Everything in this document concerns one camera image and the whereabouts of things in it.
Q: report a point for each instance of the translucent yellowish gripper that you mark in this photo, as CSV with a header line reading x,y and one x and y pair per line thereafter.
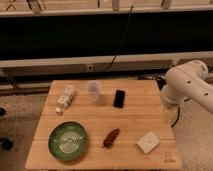
x,y
169,115

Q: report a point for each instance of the white sponge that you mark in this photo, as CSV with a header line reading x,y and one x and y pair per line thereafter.
x,y
148,142

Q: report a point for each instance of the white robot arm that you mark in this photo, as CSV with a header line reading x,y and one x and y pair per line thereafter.
x,y
186,81

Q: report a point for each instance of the green ceramic bowl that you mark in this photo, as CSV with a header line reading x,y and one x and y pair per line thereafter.
x,y
68,141

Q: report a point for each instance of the black phone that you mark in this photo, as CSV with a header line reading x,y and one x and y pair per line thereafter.
x,y
119,99

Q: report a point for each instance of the brown pine cone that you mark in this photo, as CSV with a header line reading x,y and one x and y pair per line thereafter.
x,y
110,138

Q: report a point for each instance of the translucent plastic cup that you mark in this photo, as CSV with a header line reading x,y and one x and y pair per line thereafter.
x,y
93,89

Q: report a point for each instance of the white plastic bottle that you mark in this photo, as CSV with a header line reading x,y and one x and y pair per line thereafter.
x,y
64,100

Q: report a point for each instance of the black caster wheel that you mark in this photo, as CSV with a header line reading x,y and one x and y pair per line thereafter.
x,y
6,143

